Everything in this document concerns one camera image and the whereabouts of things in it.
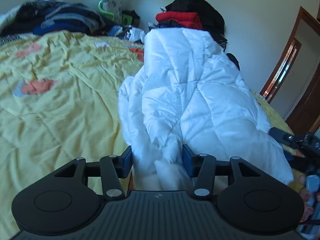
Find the green plastic chair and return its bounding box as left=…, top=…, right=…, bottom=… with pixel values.
left=98, top=0, right=133, bottom=26

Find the brown wooden door frame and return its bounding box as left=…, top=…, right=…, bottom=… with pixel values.
left=260, top=8, right=319, bottom=134

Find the dark blue striped clothes pile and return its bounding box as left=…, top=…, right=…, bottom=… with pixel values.
left=1, top=0, right=116, bottom=36

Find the black bag beside bed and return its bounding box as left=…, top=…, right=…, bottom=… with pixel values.
left=226, top=53, right=240, bottom=70

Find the white patterned quilt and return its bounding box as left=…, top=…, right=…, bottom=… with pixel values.
left=0, top=5, right=21, bottom=34

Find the white quilted down jacket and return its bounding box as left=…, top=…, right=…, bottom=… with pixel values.
left=118, top=28, right=293, bottom=191

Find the black jacket on pile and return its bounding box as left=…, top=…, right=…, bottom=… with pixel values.
left=165, top=0, right=225, bottom=35

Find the floral cushion on chair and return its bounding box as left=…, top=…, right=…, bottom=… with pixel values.
left=102, top=0, right=122, bottom=11

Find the gloved right hand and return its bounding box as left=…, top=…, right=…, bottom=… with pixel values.
left=298, top=174, right=319, bottom=239

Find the red garment on pile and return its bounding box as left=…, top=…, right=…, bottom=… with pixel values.
left=155, top=11, right=203, bottom=30

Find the yellow carrot print bedspread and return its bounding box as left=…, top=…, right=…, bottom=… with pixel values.
left=1, top=31, right=144, bottom=239

